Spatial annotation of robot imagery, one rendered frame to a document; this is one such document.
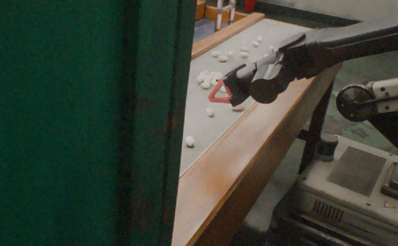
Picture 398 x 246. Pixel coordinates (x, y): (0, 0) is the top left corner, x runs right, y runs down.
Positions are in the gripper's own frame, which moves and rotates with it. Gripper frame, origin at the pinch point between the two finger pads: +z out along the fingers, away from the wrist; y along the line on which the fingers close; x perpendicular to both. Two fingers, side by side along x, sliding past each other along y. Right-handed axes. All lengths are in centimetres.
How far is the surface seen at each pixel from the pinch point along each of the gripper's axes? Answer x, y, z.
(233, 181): 15.3, 15.1, -4.6
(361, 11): 41, -476, 68
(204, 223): 15.6, 29.6, -5.3
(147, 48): -12, 58, -35
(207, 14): -26, -127, 60
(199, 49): -12, -54, 30
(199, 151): 9.2, 5.3, 6.9
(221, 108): 6.0, -19.2, 11.5
